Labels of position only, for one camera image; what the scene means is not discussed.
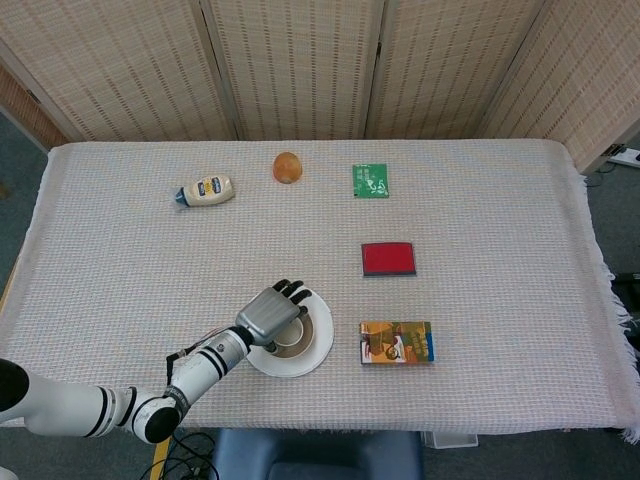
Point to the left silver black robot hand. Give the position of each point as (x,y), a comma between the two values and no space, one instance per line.
(267,315)

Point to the beige plastic bowl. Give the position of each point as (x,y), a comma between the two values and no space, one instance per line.
(309,337)

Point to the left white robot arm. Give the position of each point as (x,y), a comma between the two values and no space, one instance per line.
(200,370)

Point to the white paper plate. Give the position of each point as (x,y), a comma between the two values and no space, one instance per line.
(322,330)

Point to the orange jelly cup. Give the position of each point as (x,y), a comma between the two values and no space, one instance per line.
(287,167)

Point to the white woven tablecloth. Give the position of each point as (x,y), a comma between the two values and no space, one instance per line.
(150,260)

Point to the colourful snack box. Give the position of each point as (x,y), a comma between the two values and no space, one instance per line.
(397,342)

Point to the red ink pad case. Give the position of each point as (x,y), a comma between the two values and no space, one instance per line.
(389,258)

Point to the mayonnaise squeeze bottle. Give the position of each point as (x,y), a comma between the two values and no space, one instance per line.
(210,190)

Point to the blue padded chair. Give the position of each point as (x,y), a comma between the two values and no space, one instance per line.
(320,457)

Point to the green sachet packet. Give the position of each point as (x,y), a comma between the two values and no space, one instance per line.
(371,181)

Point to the white power strip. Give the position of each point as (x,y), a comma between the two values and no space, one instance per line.
(627,156)

